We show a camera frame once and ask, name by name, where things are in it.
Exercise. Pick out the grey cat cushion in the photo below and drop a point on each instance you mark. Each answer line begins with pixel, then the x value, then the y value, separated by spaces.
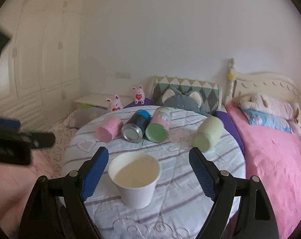
pixel 191 101

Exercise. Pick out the white paper cup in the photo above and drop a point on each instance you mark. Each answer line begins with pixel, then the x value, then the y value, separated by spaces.
pixel 135 175

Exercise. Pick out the pale green mug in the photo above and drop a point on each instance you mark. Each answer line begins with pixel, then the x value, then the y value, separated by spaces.
pixel 208 134

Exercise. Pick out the cream wardrobe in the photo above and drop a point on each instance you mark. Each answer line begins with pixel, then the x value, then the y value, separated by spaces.
pixel 39 67

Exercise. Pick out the pink plush bunny back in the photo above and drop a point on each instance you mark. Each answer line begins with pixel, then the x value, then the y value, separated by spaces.
pixel 139 96

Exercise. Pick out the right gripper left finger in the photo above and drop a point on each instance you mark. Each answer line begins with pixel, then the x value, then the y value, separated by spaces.
pixel 55 207

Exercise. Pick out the cream wooden bed headboard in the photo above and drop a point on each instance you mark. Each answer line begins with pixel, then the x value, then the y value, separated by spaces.
pixel 270 83

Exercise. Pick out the white plush dog toy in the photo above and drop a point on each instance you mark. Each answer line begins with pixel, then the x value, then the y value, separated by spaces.
pixel 263 103

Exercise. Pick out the black blue metal tumbler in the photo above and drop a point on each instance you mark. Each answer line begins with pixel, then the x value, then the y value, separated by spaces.
pixel 134 129

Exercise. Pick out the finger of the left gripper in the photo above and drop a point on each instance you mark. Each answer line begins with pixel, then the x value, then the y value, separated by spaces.
pixel 37 140
pixel 12 124

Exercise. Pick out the pink bottle green lid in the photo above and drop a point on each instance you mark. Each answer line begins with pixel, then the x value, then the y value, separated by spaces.
pixel 158 129

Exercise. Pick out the wall power socket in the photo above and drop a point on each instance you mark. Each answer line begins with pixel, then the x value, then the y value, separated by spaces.
pixel 123 75

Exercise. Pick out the cream bedside table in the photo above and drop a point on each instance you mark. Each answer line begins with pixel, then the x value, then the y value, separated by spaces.
pixel 99 100

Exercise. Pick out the heart pattern bed sheet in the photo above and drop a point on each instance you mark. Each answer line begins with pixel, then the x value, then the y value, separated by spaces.
pixel 64 132

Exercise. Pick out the diamond pattern headboard cushion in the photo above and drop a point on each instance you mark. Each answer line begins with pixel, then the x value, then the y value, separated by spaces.
pixel 210 92

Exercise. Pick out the grey dotted pillow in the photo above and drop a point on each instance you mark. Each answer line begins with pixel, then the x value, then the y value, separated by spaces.
pixel 84 116

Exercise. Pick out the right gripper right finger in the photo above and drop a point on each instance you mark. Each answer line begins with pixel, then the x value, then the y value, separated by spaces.
pixel 255 218

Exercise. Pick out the pink cup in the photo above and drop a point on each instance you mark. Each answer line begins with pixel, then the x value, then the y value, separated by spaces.
pixel 109 129

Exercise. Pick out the light pink folded quilt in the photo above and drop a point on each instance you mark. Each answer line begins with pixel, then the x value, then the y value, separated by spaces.
pixel 16 184

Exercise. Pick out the blue cartoon pillow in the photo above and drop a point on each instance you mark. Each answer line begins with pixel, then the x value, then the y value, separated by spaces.
pixel 267 120

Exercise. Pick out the pink fleece blanket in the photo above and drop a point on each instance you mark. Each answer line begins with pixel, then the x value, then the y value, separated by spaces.
pixel 275 157

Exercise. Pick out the pink plush bunny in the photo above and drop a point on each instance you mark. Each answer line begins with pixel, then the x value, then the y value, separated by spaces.
pixel 139 96
pixel 114 104

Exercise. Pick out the pink plush bunny front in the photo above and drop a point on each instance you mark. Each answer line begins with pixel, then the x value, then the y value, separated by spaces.
pixel 114 104

